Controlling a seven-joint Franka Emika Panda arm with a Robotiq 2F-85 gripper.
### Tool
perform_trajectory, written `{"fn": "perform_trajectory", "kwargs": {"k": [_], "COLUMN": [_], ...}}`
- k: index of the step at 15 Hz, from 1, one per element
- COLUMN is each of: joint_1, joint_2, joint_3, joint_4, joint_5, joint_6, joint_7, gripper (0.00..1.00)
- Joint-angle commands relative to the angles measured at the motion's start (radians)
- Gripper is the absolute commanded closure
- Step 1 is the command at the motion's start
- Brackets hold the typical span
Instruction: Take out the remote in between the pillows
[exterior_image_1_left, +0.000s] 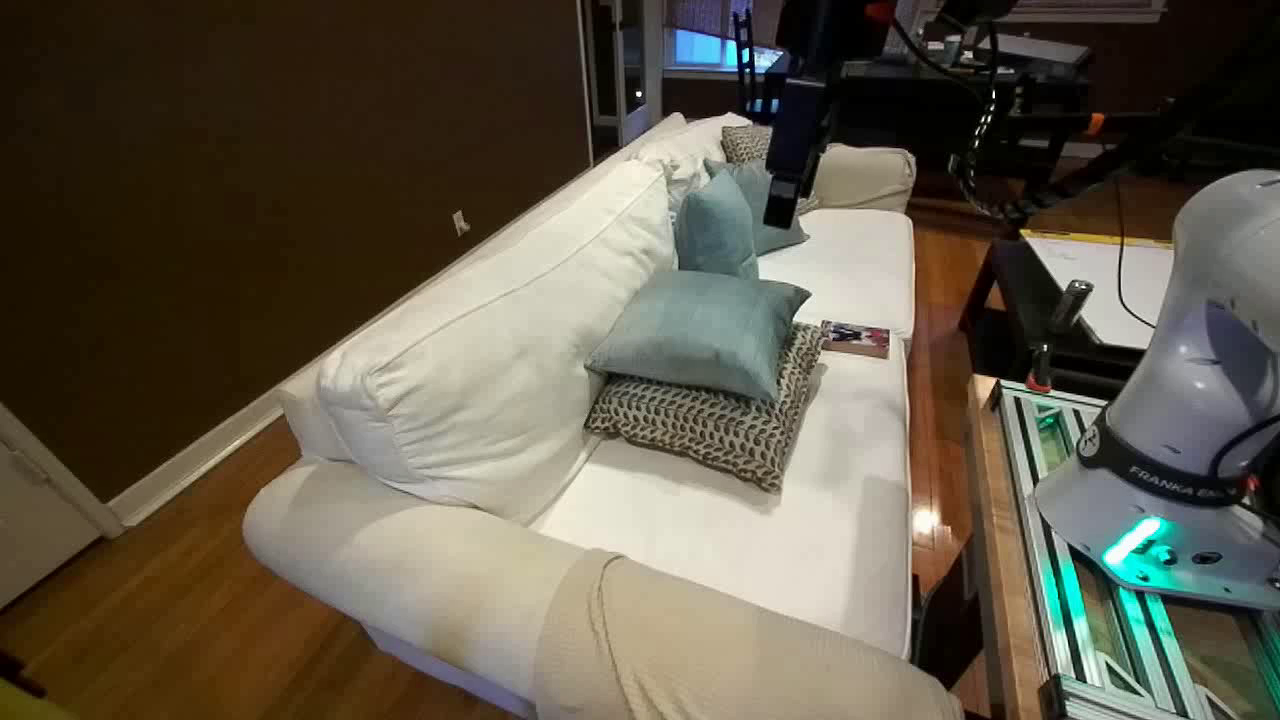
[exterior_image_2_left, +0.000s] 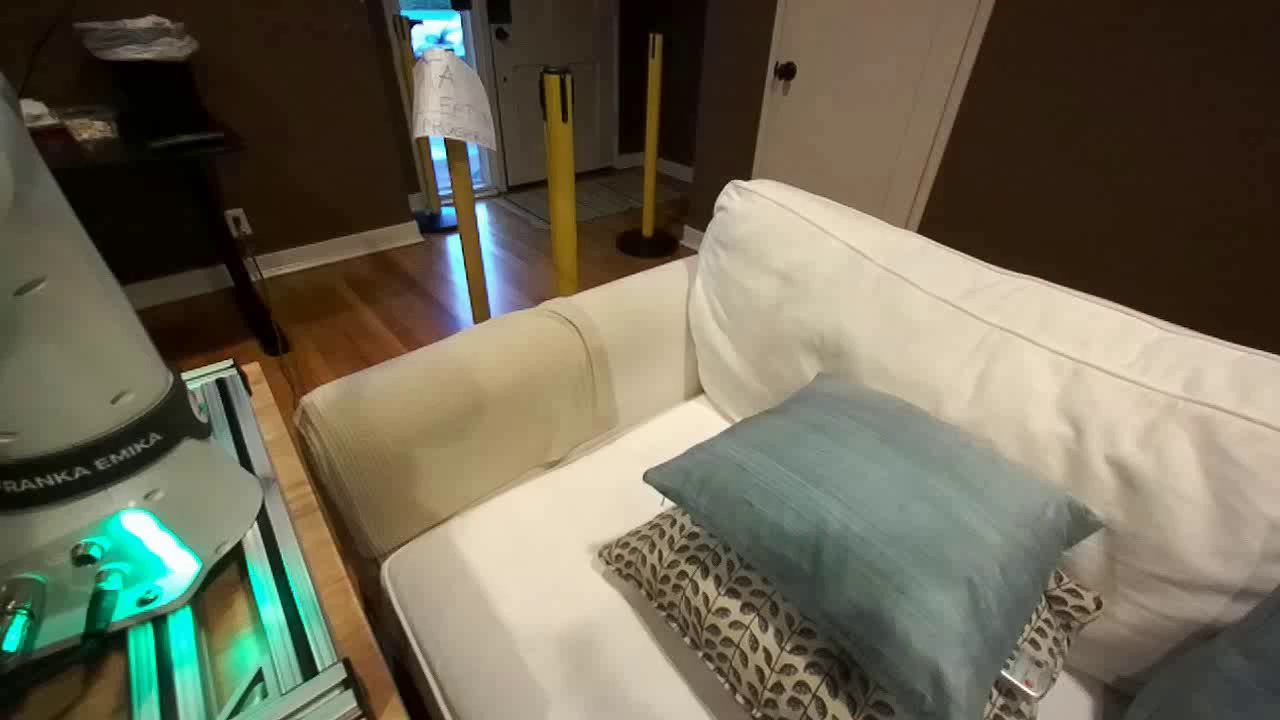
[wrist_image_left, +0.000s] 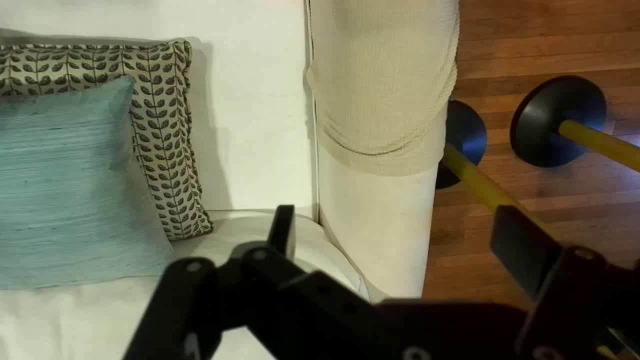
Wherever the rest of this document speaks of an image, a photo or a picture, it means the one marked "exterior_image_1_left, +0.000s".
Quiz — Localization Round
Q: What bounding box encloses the black chair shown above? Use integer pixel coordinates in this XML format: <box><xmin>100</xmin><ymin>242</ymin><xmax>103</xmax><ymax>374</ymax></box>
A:
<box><xmin>727</xmin><ymin>7</ymin><xmax>794</xmax><ymax>123</ymax></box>

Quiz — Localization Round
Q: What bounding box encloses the flat black case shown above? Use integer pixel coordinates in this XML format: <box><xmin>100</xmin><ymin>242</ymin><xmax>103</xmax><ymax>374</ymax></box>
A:
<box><xmin>994</xmin><ymin>34</ymin><xmax>1094</xmax><ymax>72</ymax></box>

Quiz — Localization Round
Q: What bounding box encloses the white door frame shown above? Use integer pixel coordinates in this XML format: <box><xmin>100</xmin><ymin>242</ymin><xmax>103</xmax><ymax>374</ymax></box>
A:
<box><xmin>575</xmin><ymin>0</ymin><xmax>671</xmax><ymax>166</ymax></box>

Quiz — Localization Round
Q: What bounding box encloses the white sofa back cushion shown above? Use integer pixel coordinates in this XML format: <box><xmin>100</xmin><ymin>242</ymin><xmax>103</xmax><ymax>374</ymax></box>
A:
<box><xmin>312</xmin><ymin>157</ymin><xmax>689</xmax><ymax>528</ymax></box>
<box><xmin>635</xmin><ymin>110</ymin><xmax>753</xmax><ymax>185</ymax></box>

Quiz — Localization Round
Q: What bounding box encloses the red cover magazine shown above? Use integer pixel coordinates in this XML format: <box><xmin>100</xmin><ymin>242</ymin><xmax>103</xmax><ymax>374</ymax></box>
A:
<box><xmin>817</xmin><ymin>316</ymin><xmax>895</xmax><ymax>366</ymax></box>

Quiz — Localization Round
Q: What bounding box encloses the black white patterned pillow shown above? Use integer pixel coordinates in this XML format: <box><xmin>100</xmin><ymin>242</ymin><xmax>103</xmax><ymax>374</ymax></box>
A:
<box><xmin>579</xmin><ymin>321</ymin><xmax>831</xmax><ymax>495</ymax></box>

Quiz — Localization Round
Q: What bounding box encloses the black desk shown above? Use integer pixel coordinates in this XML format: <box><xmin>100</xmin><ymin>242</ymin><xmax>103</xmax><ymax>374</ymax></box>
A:
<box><xmin>737</xmin><ymin>26</ymin><xmax>1114</xmax><ymax>157</ymax></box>

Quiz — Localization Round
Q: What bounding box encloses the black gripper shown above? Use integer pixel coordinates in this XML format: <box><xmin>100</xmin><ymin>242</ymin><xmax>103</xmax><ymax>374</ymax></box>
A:
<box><xmin>760</xmin><ymin>72</ymin><xmax>839</xmax><ymax>234</ymax></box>

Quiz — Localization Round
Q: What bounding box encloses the white door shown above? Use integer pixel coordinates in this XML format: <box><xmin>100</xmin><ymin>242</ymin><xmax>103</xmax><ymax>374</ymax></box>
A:
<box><xmin>0</xmin><ymin>402</ymin><xmax>130</xmax><ymax>611</ymax></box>

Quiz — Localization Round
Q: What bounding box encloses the white and beige sofa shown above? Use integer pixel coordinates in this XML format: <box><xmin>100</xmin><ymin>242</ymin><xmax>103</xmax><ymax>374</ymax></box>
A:
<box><xmin>240</xmin><ymin>110</ymin><xmax>969</xmax><ymax>720</ymax></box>

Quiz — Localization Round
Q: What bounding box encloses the white floor mat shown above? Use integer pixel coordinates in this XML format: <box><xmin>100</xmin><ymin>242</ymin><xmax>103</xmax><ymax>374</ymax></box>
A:
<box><xmin>1017</xmin><ymin>228</ymin><xmax>1182</xmax><ymax>351</ymax></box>

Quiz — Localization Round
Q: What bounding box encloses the grey throw pillow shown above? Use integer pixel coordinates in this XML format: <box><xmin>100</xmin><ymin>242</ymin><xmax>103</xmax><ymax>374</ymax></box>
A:
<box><xmin>717</xmin><ymin>120</ymin><xmax>782</xmax><ymax>174</ymax></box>

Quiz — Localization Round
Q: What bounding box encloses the yellow plastic object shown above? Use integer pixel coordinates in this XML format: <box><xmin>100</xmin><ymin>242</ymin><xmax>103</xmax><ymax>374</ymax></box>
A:
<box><xmin>0</xmin><ymin>677</ymin><xmax>71</xmax><ymax>720</ymax></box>

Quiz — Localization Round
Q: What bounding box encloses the black metal stand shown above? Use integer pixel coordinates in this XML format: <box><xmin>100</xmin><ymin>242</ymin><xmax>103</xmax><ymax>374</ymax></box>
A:
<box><xmin>957</xmin><ymin>234</ymin><xmax>1154</xmax><ymax>402</ymax></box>

